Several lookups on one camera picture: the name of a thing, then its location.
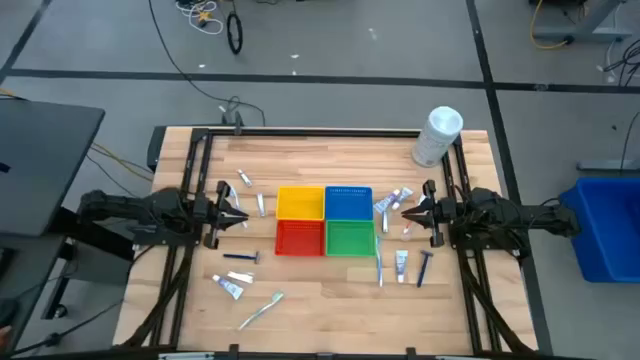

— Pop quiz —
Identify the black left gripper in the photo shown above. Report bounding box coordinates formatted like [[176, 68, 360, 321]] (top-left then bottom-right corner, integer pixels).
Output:
[[192, 180, 250, 250]]

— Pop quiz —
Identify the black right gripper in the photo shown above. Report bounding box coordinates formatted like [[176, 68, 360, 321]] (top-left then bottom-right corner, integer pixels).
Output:
[[401, 179, 455, 249]]

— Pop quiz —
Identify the red white toothbrush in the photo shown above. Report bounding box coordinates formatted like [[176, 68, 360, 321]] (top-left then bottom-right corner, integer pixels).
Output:
[[399, 194, 427, 242]]

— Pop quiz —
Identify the blue bristle toothbrush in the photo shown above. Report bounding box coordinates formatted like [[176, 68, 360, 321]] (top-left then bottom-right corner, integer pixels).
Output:
[[227, 184, 249, 229]]

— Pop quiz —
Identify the toothpaste tube purple print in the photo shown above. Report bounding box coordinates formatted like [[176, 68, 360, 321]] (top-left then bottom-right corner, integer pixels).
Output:
[[373, 188, 401, 215]]

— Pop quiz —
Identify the teal handle toothbrush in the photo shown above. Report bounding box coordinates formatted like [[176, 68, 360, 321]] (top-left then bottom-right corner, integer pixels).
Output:
[[374, 234, 385, 289]]

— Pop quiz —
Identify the toothpaste tube blue print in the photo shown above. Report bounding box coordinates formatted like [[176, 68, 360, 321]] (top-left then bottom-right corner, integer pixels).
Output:
[[211, 273, 245, 301]]

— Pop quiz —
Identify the green toothbrush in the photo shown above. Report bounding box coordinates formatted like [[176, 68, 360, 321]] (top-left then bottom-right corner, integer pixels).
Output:
[[237, 291, 285, 332]]

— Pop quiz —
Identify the yellow plastic basket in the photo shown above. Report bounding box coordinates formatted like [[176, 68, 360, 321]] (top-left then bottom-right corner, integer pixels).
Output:
[[275, 185, 326, 222]]

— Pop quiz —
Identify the blue plastic basket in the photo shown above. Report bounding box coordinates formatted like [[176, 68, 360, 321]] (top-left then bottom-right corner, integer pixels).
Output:
[[324, 185, 375, 222]]

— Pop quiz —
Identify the green plastic basket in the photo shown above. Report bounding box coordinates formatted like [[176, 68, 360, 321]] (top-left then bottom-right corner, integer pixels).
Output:
[[325, 219, 378, 258]]

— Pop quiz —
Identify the red plastic basket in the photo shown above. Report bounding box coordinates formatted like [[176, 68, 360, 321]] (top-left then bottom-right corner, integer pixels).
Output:
[[274, 219, 326, 258]]

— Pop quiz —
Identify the white wipes canister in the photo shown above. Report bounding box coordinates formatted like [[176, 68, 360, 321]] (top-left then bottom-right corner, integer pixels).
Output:
[[411, 105, 464, 168]]

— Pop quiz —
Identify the dark table clamp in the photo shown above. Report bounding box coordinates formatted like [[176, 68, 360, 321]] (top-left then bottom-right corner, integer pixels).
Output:
[[221, 110, 246, 136]]

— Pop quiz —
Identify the blue storage bin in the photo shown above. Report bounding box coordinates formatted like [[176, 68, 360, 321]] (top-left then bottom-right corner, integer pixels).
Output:
[[558, 177, 640, 284]]

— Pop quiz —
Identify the black desk leg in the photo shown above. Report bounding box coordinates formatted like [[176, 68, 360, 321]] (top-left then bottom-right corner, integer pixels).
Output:
[[41, 234, 76, 321]]

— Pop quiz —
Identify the dark grey desk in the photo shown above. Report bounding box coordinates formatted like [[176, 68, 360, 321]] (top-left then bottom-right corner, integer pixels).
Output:
[[0, 99, 106, 237]]

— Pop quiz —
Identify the grey floor foot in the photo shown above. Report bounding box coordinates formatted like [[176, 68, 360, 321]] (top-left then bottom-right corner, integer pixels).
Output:
[[576, 158, 640, 172]]

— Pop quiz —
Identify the grey desk leg base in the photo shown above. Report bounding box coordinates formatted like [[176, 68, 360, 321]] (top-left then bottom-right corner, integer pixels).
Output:
[[529, 0, 634, 44]]

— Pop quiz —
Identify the black aluminium table frame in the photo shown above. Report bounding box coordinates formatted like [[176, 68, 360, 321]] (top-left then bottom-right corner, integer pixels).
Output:
[[113, 124, 539, 360]]

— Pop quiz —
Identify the long black floor cable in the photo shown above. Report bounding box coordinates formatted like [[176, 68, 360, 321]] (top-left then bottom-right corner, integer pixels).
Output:
[[148, 0, 267, 127]]

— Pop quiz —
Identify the coiled black cable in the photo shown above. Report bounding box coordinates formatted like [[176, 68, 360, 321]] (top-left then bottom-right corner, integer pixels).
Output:
[[226, 12, 245, 55]]

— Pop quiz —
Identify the white cable bundle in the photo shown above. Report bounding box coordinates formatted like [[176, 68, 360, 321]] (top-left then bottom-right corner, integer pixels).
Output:
[[174, 0, 225, 36]]

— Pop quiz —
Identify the yellow floor cable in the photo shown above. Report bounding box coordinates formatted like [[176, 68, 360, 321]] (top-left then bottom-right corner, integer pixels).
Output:
[[529, 0, 570, 50]]

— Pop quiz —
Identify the black cable bunch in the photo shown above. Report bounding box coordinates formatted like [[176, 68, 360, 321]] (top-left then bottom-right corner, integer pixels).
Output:
[[602, 38, 640, 87]]

